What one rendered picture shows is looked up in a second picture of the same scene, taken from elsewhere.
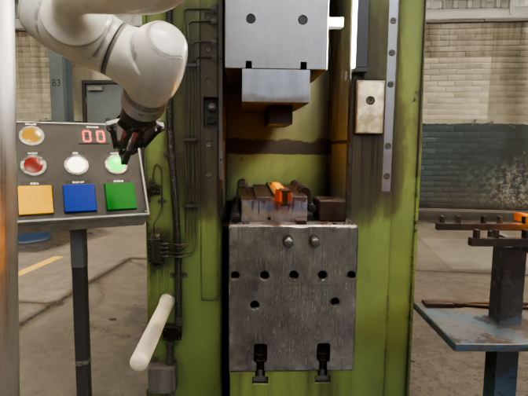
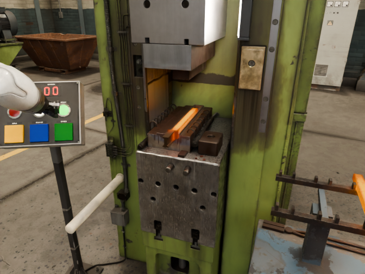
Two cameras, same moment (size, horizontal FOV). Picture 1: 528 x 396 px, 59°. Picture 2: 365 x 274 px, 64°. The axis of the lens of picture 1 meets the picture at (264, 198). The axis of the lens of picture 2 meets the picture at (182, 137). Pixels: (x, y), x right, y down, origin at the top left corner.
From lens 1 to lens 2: 0.69 m
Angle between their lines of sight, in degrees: 27
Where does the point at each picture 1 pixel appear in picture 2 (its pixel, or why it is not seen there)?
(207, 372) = not seen: hidden behind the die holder
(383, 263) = (256, 180)
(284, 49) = (171, 29)
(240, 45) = (140, 25)
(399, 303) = (266, 207)
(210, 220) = (141, 135)
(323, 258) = (194, 181)
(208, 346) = not seen: hidden behind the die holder
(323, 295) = (195, 203)
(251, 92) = (149, 61)
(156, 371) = (114, 213)
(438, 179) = not seen: outside the picture
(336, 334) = (203, 226)
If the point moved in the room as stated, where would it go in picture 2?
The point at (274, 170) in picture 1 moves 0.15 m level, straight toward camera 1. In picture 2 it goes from (203, 94) to (194, 101)
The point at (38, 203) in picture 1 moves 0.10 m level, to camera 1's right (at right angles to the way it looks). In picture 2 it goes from (14, 136) to (32, 139)
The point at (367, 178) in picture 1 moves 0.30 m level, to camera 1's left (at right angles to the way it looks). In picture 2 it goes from (247, 122) to (183, 113)
